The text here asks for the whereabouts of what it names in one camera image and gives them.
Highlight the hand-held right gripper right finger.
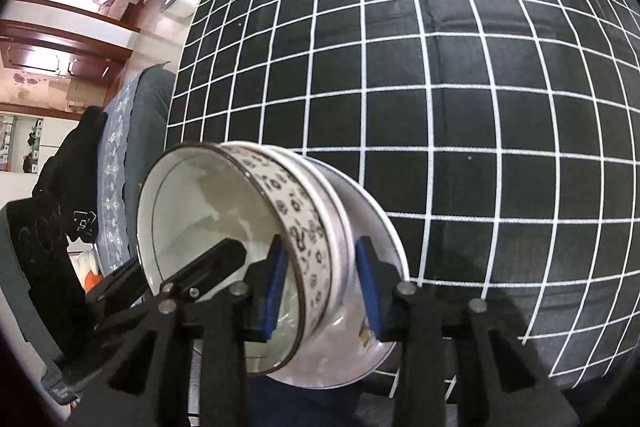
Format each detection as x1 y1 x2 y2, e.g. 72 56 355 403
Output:
355 236 581 427

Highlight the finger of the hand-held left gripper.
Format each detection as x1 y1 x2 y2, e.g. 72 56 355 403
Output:
161 238 247 302
87 259 151 323

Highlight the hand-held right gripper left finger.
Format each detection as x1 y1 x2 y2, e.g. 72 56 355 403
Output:
65 234 291 427

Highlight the white plate flower print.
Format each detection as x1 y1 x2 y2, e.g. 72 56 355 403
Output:
270 154 411 389

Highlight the green patterned bowl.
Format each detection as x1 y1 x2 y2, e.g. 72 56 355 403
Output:
137 141 346 375

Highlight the black jacket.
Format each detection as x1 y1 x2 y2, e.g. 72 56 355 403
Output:
0 107 108 353

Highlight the grey sofa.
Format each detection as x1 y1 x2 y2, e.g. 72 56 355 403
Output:
122 67 177 258

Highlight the white shelf with items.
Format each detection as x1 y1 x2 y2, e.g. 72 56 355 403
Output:
0 114 46 172

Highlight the black white checked tablecloth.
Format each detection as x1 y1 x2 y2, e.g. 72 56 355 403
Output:
165 0 640 388

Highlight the brown wooden door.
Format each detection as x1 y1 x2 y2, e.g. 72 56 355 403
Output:
0 19 136 80

